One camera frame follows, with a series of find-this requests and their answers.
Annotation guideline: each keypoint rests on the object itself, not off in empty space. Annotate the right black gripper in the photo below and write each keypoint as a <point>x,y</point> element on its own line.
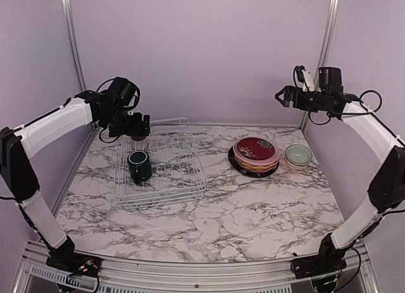
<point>297,100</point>

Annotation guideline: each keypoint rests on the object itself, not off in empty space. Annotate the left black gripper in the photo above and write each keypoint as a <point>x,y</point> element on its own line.
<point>135,128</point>

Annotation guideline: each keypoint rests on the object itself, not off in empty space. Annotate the brown and white cup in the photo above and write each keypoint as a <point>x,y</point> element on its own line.
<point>139,143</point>

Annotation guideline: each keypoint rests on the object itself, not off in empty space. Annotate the dark green mug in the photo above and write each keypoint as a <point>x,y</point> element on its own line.
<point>139,166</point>

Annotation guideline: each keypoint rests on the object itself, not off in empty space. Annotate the pale green bowl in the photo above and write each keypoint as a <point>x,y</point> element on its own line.
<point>298,155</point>

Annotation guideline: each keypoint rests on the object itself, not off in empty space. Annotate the pink plate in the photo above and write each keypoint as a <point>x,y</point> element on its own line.
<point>270,161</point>

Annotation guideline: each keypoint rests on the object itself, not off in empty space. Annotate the dark brown plate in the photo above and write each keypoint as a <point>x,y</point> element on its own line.
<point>255,148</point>

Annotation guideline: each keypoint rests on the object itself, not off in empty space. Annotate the red patterned white bowl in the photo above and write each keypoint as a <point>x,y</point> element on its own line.
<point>295,167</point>

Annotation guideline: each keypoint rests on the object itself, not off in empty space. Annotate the yellow polka dot plate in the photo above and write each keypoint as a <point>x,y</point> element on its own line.
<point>257,169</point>

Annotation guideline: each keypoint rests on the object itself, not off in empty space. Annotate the black striped plate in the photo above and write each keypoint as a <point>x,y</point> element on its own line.
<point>253,174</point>

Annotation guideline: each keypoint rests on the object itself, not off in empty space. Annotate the maroon polka dot plate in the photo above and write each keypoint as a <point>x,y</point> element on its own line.
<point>244,169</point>

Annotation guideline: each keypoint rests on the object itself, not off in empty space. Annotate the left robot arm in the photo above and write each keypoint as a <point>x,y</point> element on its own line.
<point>21,144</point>

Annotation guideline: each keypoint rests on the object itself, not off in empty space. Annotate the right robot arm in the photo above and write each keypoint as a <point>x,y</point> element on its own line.
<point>386,188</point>

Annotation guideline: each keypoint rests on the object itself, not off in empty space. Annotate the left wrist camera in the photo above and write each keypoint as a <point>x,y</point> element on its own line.
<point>121,89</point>

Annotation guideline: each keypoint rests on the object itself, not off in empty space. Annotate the white wire dish rack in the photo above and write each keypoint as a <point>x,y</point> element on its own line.
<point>178,175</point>

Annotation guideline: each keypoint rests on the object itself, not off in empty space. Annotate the right aluminium frame post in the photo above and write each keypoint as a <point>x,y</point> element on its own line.
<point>328,35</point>

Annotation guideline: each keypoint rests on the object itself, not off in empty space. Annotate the aluminium frame post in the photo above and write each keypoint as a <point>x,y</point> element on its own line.
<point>328,35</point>
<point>72,38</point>

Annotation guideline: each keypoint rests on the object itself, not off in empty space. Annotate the left aluminium frame post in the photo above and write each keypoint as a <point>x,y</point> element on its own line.
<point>72,38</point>

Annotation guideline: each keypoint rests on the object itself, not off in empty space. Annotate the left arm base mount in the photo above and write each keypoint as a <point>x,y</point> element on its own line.
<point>76,264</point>

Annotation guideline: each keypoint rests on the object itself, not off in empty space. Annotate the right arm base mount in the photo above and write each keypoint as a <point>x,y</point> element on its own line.
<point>311,266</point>

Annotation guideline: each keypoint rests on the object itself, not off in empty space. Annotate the front aluminium rail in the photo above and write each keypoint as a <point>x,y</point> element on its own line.
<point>132,275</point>

